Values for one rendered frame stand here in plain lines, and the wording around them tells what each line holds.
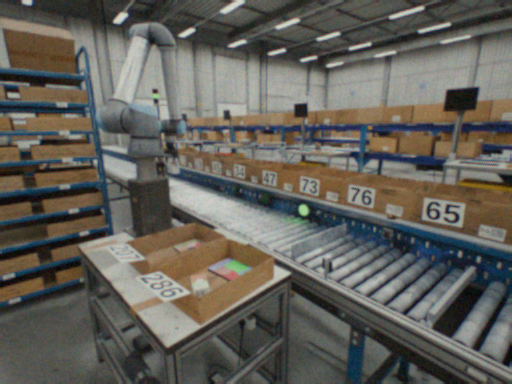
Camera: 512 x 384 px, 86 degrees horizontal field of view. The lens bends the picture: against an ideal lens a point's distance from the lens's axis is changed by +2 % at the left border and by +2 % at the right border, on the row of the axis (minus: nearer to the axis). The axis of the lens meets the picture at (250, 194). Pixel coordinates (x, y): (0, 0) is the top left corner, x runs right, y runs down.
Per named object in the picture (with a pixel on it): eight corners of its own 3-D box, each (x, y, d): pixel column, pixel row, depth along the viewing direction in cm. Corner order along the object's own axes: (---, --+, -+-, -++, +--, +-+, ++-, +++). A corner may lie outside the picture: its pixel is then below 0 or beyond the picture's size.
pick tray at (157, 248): (126, 261, 130) (123, 241, 127) (196, 238, 155) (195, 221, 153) (151, 285, 110) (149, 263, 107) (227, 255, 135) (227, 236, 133)
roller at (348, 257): (309, 279, 122) (309, 269, 121) (369, 247, 154) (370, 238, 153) (318, 284, 119) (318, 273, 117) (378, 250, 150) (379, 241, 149)
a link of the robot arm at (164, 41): (176, 23, 171) (188, 132, 198) (158, 24, 174) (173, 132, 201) (166, 20, 161) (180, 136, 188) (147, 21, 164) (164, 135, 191)
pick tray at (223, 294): (155, 291, 106) (153, 268, 103) (229, 256, 133) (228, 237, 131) (200, 326, 87) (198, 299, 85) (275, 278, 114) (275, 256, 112)
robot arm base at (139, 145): (134, 155, 143) (133, 136, 141) (122, 153, 157) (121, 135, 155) (168, 155, 155) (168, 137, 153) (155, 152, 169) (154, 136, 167)
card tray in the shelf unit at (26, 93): (21, 101, 188) (17, 85, 185) (21, 104, 211) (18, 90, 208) (89, 104, 212) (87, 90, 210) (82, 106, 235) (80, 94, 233)
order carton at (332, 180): (294, 194, 199) (295, 171, 195) (319, 188, 217) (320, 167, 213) (342, 206, 169) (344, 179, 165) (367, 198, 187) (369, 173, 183)
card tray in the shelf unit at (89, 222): (48, 237, 213) (46, 225, 211) (47, 226, 237) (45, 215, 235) (106, 226, 237) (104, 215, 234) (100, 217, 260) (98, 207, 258)
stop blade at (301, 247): (290, 261, 134) (291, 244, 132) (344, 237, 162) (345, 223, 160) (291, 262, 134) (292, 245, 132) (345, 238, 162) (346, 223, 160)
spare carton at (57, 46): (1, 27, 176) (-1, 17, 185) (11, 73, 194) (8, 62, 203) (74, 39, 200) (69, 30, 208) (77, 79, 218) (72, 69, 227)
